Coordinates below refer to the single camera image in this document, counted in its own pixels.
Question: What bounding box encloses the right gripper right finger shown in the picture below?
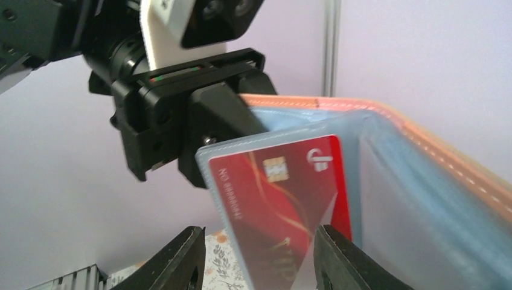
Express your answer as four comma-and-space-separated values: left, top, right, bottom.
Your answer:
313, 225, 411, 290

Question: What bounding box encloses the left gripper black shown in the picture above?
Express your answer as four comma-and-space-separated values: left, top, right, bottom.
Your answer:
83, 32, 278, 189

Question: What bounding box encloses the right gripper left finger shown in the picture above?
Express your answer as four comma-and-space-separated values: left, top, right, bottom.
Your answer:
114, 226, 206, 290

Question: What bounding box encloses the tan leather card holder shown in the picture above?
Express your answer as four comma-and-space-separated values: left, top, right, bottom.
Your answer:
196, 94, 511, 289

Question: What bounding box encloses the floral table cloth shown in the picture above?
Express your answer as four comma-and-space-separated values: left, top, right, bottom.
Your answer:
110, 232, 247, 289

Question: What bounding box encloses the aluminium rail frame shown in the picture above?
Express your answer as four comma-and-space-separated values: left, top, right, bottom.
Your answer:
30, 265, 112, 290

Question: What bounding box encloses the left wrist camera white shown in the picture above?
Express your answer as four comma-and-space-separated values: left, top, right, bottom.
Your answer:
139, 0, 263, 71

